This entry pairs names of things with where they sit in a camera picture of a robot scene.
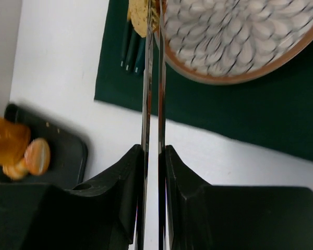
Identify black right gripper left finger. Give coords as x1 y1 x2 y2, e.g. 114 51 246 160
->
0 145 143 249

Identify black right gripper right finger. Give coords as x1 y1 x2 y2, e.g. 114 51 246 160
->
165 145 313 249

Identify sesame bun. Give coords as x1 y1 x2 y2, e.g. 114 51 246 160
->
24 138 51 176

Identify steel serving tongs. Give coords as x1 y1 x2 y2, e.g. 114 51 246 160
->
135 0 175 250

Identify seeded bread slice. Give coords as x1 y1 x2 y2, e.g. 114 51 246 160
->
127 0 160 38

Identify striped long bread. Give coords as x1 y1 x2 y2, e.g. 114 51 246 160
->
3 158 29 180

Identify black baking tray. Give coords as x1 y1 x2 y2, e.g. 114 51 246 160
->
0 103 88 189

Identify large orange brioche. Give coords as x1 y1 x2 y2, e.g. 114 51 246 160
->
0 117 31 166

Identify dark green placemat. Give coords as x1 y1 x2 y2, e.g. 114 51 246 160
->
94 1 313 161

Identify floral patterned plate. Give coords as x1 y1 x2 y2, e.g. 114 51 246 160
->
163 1 313 85

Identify gold spoon green handle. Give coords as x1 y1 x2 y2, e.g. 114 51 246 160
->
134 38 146 76

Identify gold fork green handle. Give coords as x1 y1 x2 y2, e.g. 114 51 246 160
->
125 29 140 73

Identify gold knife green handle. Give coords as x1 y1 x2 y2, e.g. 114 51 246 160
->
120 20 132 67

